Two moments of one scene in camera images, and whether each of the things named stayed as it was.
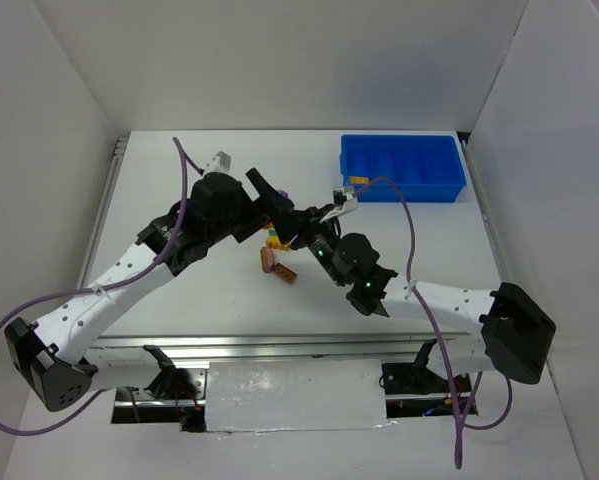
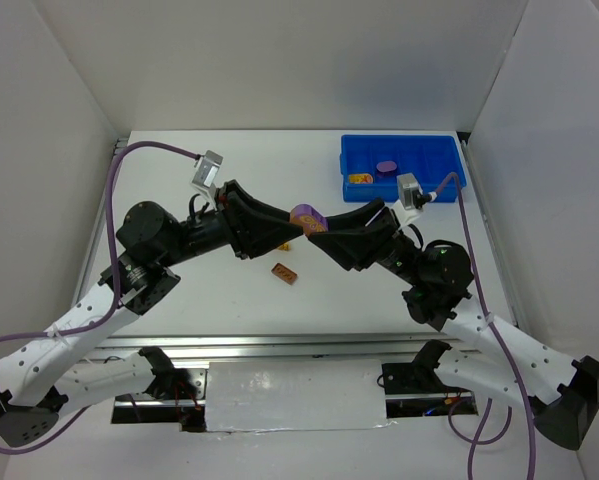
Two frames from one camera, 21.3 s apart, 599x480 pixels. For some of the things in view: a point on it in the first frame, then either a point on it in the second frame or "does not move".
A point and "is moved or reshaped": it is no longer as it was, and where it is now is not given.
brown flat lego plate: (285, 273) does not move
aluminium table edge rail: (271, 346) does not move
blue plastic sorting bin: (427, 168) does not move
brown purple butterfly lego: (267, 258) is moved or reshaped
